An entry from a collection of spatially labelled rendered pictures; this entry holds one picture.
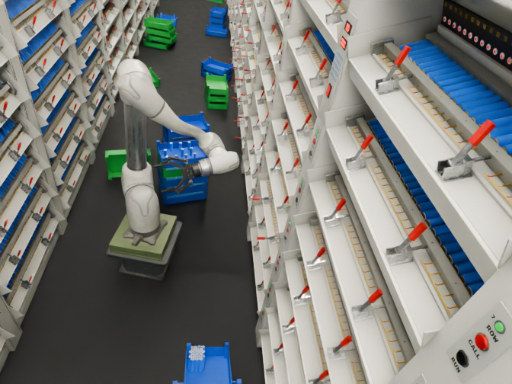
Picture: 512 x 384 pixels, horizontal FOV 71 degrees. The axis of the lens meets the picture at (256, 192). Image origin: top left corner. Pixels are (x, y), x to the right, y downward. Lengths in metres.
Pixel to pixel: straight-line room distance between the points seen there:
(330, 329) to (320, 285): 0.13
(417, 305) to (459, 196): 0.20
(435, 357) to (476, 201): 0.22
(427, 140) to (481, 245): 0.21
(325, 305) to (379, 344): 0.28
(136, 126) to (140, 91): 0.30
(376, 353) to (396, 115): 0.46
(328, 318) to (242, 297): 1.11
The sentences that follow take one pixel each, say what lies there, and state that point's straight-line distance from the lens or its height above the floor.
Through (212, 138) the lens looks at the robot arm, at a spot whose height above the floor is 0.71.
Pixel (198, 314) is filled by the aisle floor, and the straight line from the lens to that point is 2.03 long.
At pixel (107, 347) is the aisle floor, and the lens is 1.98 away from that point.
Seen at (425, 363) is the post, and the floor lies 1.28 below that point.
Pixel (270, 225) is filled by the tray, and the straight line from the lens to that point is 1.74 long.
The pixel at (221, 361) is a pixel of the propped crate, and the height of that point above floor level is 0.02.
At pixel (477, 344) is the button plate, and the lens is 0.52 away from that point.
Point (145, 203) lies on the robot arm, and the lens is 1.82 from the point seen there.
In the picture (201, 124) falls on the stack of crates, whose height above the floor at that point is 0.32.
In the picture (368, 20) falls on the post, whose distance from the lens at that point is 0.92.
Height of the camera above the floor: 1.76
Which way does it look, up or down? 41 degrees down
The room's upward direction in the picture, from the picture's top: 11 degrees clockwise
